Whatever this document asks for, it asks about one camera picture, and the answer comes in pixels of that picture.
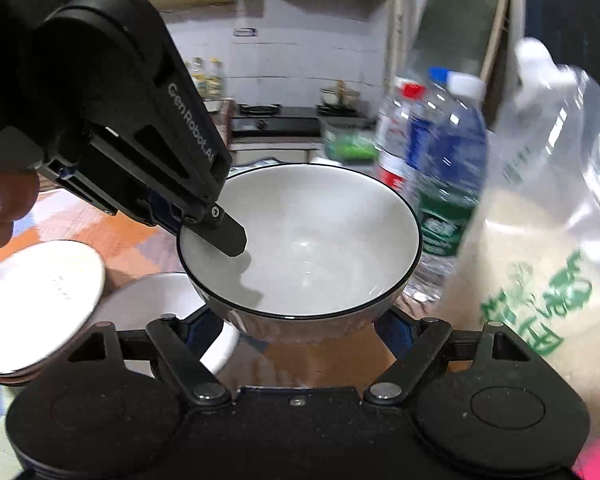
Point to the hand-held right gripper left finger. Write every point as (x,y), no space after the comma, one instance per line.
(180,350)

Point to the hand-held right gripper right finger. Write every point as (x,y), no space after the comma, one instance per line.
(399,335)

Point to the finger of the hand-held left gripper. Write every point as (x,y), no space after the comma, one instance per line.
(225,235)
(162,212)

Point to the white ribbed bowl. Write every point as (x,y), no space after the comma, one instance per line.
(320,240)
(145,305)

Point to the white plate with sun print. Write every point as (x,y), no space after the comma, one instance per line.
(35,300)

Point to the person's left hand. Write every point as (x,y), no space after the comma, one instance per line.
(5,200)

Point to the patchwork tablecloth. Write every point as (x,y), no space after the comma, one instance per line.
(105,225)

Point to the kitchen base cabinet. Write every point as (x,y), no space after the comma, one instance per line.
(275,152)

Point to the black gas stove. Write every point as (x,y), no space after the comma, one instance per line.
(280,122)

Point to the green plastic basket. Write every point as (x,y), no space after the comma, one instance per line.
(350,145)

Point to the white cap green label bottle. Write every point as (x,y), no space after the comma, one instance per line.
(449,170)

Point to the cooking pot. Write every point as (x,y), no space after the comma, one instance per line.
(337,97)

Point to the clear plastic rice bag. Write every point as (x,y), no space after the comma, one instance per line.
(529,210)

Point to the red cap water bottle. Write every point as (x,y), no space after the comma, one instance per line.
(392,135)

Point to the blue cap water bottle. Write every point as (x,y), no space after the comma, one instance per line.
(422,130)

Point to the grey leaning board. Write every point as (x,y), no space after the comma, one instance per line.
(454,20)

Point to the white wall socket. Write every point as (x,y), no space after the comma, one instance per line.
(245,32)

